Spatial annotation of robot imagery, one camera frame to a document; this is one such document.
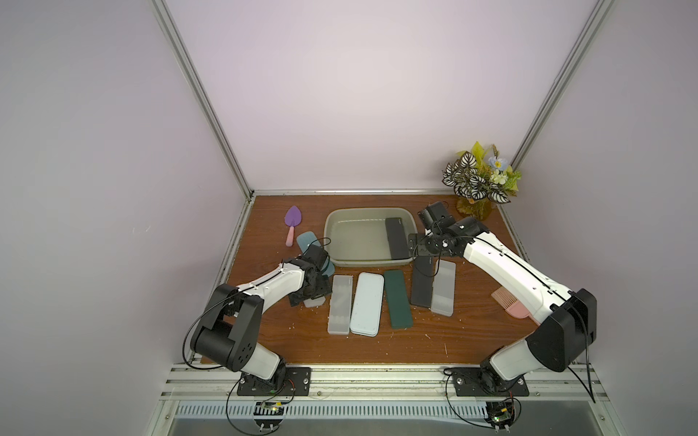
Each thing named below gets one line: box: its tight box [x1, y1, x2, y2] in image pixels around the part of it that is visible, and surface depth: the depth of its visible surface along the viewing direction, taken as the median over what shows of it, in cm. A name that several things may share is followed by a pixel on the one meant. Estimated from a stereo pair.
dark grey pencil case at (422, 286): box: [409, 255, 434, 308], surface depth 94 cm
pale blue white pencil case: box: [349, 271, 385, 338], surface depth 88 cm
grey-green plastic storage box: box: [323, 207, 419, 268], surface depth 108 cm
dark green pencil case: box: [384, 269, 413, 330], surface depth 89 cm
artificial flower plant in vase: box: [441, 140, 522, 222], surface depth 95 cm
